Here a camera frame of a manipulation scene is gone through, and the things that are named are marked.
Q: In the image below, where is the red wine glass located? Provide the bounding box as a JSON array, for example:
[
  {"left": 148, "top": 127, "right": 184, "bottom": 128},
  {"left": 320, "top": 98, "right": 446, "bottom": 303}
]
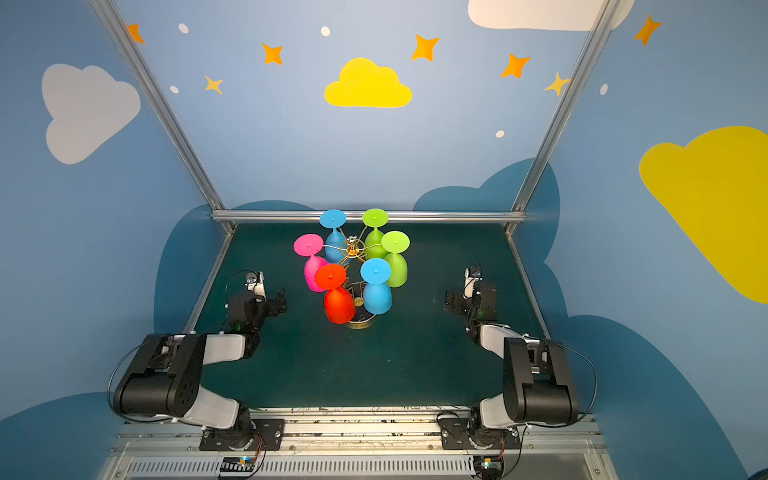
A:
[{"left": 315, "top": 264, "right": 356, "bottom": 324}]

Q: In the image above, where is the green wine glass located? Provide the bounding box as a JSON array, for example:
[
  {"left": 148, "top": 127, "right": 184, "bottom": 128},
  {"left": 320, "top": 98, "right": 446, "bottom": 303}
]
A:
[
  {"left": 381, "top": 231, "right": 410, "bottom": 288},
  {"left": 362, "top": 208, "right": 388, "bottom": 259}
]

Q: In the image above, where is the blue wine glass front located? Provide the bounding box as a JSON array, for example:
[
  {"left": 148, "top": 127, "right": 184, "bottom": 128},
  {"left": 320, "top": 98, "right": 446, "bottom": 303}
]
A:
[{"left": 360, "top": 258, "right": 392, "bottom": 315}]

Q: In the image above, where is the blue wine glass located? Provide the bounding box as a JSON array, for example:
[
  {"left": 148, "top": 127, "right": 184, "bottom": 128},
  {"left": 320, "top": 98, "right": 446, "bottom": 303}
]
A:
[
  {"left": 319, "top": 209, "right": 346, "bottom": 263},
  {"left": 360, "top": 258, "right": 392, "bottom": 315}
]

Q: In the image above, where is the gold wire wine glass rack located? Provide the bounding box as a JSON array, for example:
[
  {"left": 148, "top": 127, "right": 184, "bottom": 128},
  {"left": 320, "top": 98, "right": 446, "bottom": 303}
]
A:
[{"left": 337, "top": 236, "right": 384, "bottom": 330}]

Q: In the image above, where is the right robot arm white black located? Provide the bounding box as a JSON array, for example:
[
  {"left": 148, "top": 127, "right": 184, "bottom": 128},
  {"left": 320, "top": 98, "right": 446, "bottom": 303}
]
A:
[{"left": 444, "top": 279, "right": 580, "bottom": 449}]

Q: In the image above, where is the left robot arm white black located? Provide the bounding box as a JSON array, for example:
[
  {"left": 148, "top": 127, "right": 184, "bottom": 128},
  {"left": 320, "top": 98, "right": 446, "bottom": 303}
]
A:
[{"left": 107, "top": 289, "right": 288, "bottom": 451}]

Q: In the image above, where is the pink wine glass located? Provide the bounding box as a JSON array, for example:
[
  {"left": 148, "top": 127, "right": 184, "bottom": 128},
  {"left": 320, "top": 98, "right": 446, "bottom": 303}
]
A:
[{"left": 293, "top": 234, "right": 328, "bottom": 292}]

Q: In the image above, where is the blue wine glass back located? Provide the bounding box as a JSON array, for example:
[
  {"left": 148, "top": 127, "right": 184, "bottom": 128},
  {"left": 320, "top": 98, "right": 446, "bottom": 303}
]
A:
[{"left": 319, "top": 209, "right": 346, "bottom": 263}]

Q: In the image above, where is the green wine glass back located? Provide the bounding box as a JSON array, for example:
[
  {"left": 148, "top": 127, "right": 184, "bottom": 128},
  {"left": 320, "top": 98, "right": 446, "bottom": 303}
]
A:
[{"left": 362, "top": 208, "right": 388, "bottom": 259}]

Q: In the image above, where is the left circuit board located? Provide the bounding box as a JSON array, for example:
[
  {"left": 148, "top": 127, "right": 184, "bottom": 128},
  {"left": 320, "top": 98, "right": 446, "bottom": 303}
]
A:
[{"left": 217, "top": 456, "right": 256, "bottom": 478}]

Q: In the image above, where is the circuit board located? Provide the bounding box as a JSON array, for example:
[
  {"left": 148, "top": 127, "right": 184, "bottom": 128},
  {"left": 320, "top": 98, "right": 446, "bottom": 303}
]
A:
[
  {"left": 472, "top": 456, "right": 504, "bottom": 480},
  {"left": 217, "top": 456, "right": 256, "bottom": 478}
]

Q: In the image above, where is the right circuit board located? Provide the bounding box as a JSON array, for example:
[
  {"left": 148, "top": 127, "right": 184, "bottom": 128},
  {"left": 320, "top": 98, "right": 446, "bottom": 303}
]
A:
[{"left": 472, "top": 456, "right": 504, "bottom": 480}]

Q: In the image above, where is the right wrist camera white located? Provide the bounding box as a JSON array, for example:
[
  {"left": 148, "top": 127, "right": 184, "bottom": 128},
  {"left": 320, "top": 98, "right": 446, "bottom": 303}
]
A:
[{"left": 463, "top": 267, "right": 482, "bottom": 298}]

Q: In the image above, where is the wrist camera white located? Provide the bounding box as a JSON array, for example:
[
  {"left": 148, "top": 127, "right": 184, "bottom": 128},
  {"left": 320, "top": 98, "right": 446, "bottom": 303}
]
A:
[
  {"left": 245, "top": 271, "right": 266, "bottom": 302},
  {"left": 463, "top": 267, "right": 482, "bottom": 298}
]

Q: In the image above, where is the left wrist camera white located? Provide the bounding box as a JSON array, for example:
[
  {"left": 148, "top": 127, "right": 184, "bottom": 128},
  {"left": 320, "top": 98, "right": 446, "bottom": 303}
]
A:
[{"left": 245, "top": 271, "right": 266, "bottom": 302}]

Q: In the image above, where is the aluminium frame back bar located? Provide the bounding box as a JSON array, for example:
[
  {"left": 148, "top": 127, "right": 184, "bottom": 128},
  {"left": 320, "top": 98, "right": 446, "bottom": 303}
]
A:
[{"left": 211, "top": 208, "right": 527, "bottom": 226}]

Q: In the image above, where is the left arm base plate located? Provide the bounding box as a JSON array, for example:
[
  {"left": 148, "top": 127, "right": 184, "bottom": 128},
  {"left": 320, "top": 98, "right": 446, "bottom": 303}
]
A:
[{"left": 199, "top": 418, "right": 285, "bottom": 452}]

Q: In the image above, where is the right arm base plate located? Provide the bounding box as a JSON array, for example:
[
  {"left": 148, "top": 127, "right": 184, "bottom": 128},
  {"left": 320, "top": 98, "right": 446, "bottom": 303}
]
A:
[{"left": 436, "top": 416, "right": 521, "bottom": 450}]

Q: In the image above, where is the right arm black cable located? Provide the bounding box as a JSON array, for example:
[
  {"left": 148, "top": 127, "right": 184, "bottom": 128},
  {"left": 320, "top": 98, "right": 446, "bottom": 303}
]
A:
[{"left": 539, "top": 343, "right": 600, "bottom": 430}]

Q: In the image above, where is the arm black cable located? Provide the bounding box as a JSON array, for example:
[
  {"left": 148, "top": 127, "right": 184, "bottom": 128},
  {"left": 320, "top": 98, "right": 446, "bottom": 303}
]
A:
[
  {"left": 539, "top": 343, "right": 600, "bottom": 430},
  {"left": 105, "top": 343, "right": 151, "bottom": 425}
]

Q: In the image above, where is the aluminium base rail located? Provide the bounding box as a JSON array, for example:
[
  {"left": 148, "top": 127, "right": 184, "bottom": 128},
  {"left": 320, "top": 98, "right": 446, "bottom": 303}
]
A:
[{"left": 99, "top": 406, "right": 618, "bottom": 479}]

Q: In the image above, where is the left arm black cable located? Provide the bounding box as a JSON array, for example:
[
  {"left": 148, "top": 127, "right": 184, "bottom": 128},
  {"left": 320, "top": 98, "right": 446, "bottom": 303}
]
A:
[{"left": 105, "top": 343, "right": 151, "bottom": 425}]

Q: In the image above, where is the aluminium frame right post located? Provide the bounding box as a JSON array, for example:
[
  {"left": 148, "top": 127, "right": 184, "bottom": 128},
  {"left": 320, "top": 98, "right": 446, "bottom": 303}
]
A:
[{"left": 511, "top": 0, "right": 621, "bottom": 217}]

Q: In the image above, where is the aluminium frame post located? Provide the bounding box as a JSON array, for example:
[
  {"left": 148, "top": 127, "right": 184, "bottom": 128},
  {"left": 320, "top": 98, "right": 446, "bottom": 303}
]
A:
[
  {"left": 90, "top": 0, "right": 225, "bottom": 210},
  {"left": 511, "top": 0, "right": 621, "bottom": 217}
]

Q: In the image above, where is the aluminium frame left post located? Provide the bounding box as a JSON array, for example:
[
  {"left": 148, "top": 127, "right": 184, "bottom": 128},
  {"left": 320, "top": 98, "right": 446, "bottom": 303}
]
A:
[{"left": 90, "top": 0, "right": 225, "bottom": 210}]

